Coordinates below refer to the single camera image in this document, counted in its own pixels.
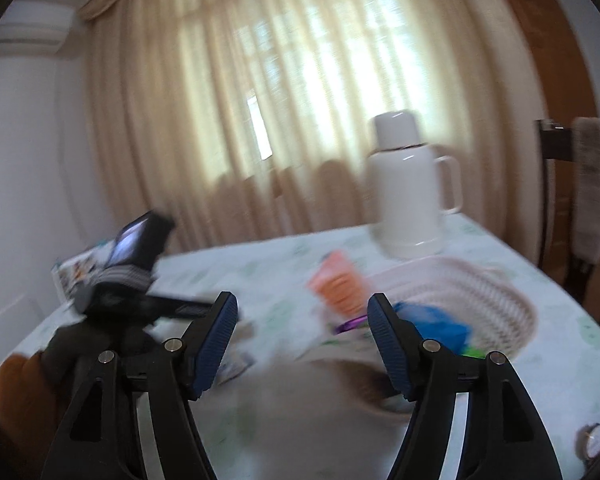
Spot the blue snack bar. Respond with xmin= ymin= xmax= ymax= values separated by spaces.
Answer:
xmin=393 ymin=301 xmax=471 ymax=354

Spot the purple candy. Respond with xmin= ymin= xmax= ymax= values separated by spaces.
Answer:
xmin=332 ymin=314 xmax=368 ymax=335

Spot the pink smiley biscuit pack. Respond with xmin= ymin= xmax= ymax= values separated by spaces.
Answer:
xmin=309 ymin=250 xmax=372 ymax=318

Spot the orange sleeved forearm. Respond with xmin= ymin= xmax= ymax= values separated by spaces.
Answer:
xmin=0 ymin=352 xmax=64 ymax=479

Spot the grey gloved left hand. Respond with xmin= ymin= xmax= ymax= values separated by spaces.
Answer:
xmin=38 ymin=321 xmax=157 ymax=412

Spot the photo collage calendar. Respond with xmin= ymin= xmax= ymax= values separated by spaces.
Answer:
xmin=50 ymin=240 xmax=114 ymax=304

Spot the smartphone on left gripper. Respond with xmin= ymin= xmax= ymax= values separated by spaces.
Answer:
xmin=94 ymin=210 xmax=175 ymax=292

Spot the wrist watch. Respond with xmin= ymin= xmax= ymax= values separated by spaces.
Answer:
xmin=576 ymin=422 xmax=600 ymax=464

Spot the pink plastic basket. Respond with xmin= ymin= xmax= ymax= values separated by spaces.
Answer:
xmin=370 ymin=256 xmax=538 ymax=358

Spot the dark wooden chair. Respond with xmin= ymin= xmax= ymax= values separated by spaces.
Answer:
xmin=535 ymin=119 xmax=600 ymax=326

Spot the beige curtain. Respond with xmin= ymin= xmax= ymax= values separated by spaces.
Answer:
xmin=79 ymin=0 xmax=545 ymax=259

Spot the cream thermos jug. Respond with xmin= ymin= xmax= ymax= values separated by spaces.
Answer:
xmin=367 ymin=110 xmax=464 ymax=260

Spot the white air conditioner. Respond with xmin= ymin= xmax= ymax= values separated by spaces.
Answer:
xmin=0 ymin=0 xmax=76 ymax=56

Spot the grey fuzzy chair cover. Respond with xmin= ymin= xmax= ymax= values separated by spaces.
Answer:
xmin=571 ymin=117 xmax=600 ymax=263

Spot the wooden door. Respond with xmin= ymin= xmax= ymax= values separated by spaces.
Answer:
xmin=507 ymin=0 xmax=598 ymax=272

